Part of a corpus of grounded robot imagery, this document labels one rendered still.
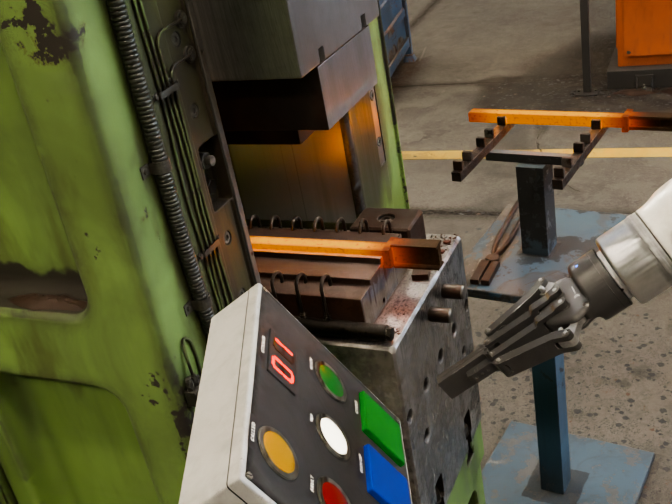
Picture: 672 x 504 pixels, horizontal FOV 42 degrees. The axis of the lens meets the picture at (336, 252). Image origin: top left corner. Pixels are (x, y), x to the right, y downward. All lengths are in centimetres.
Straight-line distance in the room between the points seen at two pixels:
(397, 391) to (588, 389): 138
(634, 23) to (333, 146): 343
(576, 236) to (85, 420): 114
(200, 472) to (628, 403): 200
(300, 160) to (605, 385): 137
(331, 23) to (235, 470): 71
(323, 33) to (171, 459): 65
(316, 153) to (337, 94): 44
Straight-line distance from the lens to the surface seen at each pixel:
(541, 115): 199
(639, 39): 502
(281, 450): 86
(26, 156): 125
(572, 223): 210
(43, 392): 152
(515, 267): 194
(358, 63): 138
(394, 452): 108
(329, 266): 150
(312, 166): 175
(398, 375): 143
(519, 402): 272
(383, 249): 147
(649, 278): 99
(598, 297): 100
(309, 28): 123
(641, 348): 293
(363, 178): 175
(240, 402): 87
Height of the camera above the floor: 171
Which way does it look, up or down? 28 degrees down
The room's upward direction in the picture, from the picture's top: 11 degrees counter-clockwise
